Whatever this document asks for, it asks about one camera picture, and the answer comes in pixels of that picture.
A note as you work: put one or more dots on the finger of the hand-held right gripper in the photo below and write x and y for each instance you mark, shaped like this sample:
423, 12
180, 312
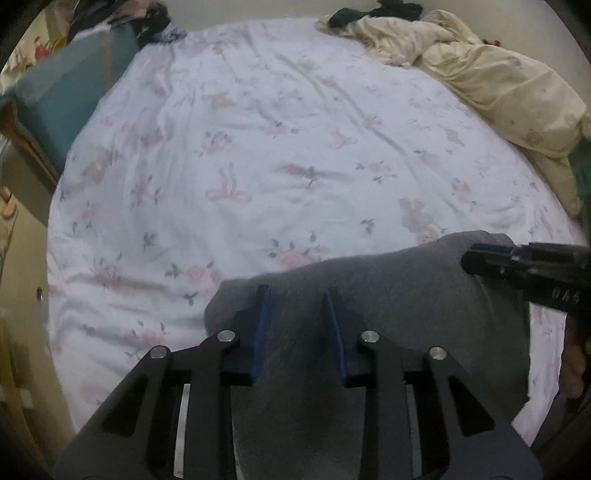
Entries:
489, 263

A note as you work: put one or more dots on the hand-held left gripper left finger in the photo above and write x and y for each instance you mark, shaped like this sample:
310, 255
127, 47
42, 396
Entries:
261, 332

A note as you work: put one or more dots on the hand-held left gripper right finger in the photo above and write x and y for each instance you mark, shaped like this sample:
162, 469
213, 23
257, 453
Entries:
334, 337

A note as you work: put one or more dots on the grey pants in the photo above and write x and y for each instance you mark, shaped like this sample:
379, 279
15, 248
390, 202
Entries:
295, 415

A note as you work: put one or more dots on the person's right hand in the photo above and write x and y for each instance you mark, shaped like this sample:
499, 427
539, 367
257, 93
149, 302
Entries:
575, 360

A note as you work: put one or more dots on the green cloth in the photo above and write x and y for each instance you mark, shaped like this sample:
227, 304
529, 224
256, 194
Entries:
582, 161

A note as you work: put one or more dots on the person's leg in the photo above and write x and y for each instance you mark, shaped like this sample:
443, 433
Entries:
563, 443

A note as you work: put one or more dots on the cream blanket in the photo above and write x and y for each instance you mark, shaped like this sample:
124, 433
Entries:
508, 83

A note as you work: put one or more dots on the white floral bed sheet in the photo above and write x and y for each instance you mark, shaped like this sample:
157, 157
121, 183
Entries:
231, 138

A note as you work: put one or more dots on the beige bedside cabinet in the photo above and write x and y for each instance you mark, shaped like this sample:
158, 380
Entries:
23, 323

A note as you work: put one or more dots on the black clothes heap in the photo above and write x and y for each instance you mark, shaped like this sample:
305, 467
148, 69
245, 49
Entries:
383, 9

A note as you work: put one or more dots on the teal padded bed headboard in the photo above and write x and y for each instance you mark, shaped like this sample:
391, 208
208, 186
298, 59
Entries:
60, 101

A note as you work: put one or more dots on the dark and purple clothes heap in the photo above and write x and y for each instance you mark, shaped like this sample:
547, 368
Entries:
143, 21

